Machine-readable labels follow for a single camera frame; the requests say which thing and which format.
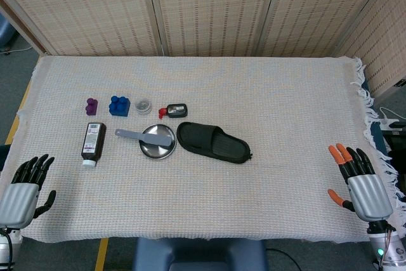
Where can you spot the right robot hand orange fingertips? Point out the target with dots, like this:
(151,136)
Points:
(369,196)

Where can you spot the left black grey robot hand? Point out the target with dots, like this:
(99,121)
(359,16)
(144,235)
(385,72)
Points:
(19,199)

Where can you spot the black slipper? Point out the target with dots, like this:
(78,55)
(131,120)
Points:
(215,142)

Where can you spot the black box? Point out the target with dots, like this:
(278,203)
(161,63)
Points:
(396,144)

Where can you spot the white power strip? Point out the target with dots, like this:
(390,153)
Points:
(391,122)

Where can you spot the brown bottle with white cap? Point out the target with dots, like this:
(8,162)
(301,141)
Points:
(93,139)

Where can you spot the purple toy block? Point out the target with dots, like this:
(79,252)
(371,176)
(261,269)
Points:
(91,107)

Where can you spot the blue toy block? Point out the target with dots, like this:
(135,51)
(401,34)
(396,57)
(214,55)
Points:
(119,106)

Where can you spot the round steel plate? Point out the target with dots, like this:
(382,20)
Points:
(155,152)

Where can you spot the small clear round jar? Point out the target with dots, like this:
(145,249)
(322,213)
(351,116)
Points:
(143,107)

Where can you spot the blue round object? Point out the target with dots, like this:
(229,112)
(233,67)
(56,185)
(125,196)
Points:
(5,31)

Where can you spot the black bottle with red cap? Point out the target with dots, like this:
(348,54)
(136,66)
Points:
(176,110)

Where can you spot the white woven table cloth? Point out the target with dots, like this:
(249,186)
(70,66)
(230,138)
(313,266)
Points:
(222,87)

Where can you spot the beige woven folding screen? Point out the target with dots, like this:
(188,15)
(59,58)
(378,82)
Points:
(215,7)

